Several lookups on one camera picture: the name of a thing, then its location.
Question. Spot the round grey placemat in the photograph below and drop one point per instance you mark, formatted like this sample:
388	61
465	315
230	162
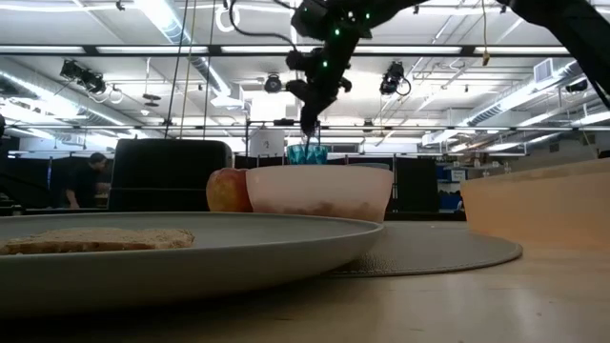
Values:
429	248

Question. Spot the black room partition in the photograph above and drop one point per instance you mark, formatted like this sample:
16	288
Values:
417	186

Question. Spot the standing person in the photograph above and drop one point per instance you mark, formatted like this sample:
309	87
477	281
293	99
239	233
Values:
86	181

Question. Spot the white board on rack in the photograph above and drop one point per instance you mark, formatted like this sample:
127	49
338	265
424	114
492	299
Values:
267	143

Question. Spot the grey dinner plate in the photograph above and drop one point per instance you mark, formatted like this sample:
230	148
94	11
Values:
214	267

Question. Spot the pink plastic bowl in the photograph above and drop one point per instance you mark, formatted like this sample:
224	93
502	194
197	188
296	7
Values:
319	190

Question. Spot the brown bread slice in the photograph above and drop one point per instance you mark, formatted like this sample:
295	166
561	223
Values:
95	239

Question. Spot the red yellow apple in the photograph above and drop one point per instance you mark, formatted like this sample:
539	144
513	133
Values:
228	190

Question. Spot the teal faceted plastic tumbler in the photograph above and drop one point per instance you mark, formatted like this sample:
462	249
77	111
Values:
307	155

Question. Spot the black ceiling spot lamp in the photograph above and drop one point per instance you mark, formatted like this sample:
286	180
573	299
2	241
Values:
273	84
392	78

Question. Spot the black toaster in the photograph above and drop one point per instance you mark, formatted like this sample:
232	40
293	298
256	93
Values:
164	176

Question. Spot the black ceiling light cluster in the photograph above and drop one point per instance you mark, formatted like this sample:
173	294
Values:
86	78

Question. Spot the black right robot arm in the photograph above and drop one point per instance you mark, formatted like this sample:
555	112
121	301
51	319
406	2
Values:
572	28

